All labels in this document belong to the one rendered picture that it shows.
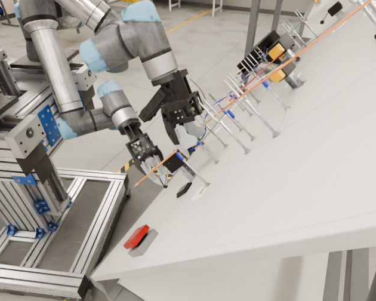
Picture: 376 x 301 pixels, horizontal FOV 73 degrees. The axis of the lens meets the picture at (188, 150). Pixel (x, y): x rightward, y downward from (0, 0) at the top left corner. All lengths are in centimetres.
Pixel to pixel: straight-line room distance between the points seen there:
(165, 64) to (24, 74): 99
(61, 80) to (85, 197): 117
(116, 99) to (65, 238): 114
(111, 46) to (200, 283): 69
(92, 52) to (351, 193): 55
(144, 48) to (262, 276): 72
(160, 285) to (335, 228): 69
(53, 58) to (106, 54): 32
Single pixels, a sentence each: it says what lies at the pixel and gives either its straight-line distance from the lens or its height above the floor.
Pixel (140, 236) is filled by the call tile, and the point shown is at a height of 113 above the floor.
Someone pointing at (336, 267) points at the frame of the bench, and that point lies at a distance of 100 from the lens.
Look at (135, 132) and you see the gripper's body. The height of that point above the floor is 115.
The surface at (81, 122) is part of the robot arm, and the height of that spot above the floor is 114.
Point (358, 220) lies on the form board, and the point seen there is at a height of 144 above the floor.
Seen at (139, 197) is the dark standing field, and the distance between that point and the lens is 211.
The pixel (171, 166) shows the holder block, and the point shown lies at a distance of 70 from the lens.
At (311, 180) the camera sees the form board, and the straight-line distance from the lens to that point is 30.
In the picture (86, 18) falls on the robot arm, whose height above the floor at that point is 144.
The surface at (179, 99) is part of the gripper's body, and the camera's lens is 60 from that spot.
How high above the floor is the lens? 159
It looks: 40 degrees down
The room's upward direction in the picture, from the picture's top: straight up
